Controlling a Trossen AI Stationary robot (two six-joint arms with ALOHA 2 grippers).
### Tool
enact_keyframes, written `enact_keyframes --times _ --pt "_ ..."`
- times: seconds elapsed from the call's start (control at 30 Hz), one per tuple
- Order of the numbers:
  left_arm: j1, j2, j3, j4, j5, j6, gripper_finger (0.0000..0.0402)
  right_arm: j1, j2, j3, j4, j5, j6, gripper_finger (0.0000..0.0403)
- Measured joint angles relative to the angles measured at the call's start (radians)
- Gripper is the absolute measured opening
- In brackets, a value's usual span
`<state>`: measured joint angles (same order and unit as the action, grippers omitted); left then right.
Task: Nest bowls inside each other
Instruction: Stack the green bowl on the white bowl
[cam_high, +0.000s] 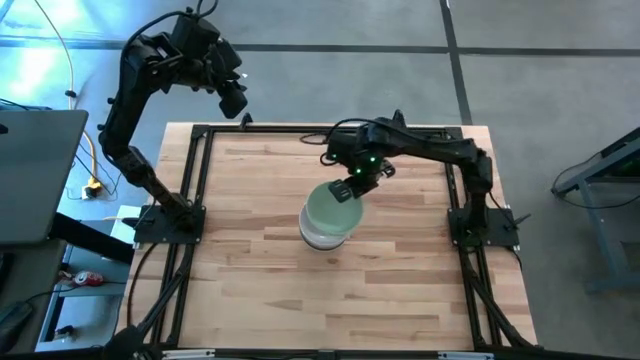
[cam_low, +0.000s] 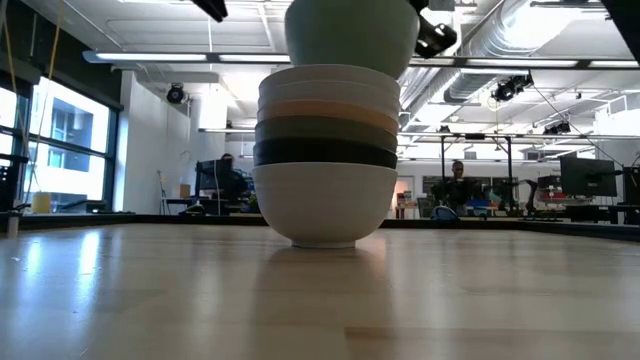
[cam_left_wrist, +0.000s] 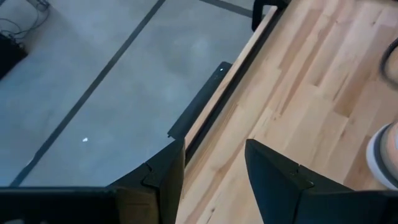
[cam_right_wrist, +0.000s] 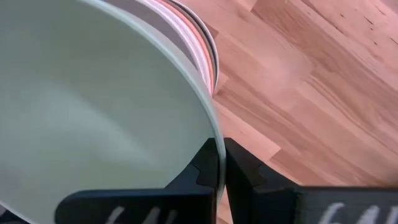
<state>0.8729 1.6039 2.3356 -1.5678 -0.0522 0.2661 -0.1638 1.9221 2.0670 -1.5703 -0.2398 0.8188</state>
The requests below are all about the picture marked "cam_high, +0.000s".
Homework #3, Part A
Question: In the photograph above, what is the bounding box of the grey laptop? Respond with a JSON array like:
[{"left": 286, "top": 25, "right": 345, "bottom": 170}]
[{"left": 0, "top": 109, "right": 90, "bottom": 246}]

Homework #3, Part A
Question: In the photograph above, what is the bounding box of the yellow cable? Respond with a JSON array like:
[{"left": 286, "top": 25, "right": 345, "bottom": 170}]
[{"left": 32, "top": 0, "right": 104, "bottom": 189}]

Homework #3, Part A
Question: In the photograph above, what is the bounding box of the large white bowl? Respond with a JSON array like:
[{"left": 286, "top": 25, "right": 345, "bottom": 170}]
[{"left": 298, "top": 204, "right": 351, "bottom": 252}]

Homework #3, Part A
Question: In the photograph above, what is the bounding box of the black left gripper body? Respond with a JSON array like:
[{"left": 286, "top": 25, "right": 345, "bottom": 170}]
[{"left": 202, "top": 37, "right": 247, "bottom": 94}]

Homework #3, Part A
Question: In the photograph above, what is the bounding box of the grey metal cart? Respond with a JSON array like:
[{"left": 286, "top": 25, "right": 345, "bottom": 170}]
[{"left": 551, "top": 127, "right": 640, "bottom": 295}]

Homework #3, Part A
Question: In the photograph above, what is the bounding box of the black desk beam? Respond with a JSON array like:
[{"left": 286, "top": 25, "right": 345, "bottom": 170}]
[{"left": 49, "top": 212, "right": 136, "bottom": 266}]

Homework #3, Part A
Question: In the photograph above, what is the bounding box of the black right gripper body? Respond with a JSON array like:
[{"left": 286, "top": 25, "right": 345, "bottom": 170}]
[{"left": 344, "top": 149, "right": 397, "bottom": 189}]

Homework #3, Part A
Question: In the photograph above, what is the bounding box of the black aluminium table frame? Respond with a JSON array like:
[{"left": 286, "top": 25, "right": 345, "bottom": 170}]
[{"left": 144, "top": 123, "right": 539, "bottom": 360}]

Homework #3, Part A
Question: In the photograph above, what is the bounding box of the grey desk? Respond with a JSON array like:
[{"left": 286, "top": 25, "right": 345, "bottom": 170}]
[{"left": 0, "top": 239, "right": 69, "bottom": 356}]

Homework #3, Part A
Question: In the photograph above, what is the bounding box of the mint green bowl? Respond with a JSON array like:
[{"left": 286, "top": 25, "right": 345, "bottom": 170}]
[{"left": 304, "top": 182, "right": 365, "bottom": 237}]

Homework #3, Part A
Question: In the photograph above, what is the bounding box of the yellow power plug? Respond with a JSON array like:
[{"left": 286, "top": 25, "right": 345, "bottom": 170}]
[{"left": 81, "top": 180, "right": 105, "bottom": 200}]

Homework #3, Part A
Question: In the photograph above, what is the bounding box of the white frame bracket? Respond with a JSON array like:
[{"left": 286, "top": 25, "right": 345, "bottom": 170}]
[
  {"left": 162, "top": 348, "right": 216, "bottom": 360},
  {"left": 437, "top": 350, "right": 495, "bottom": 360}
]

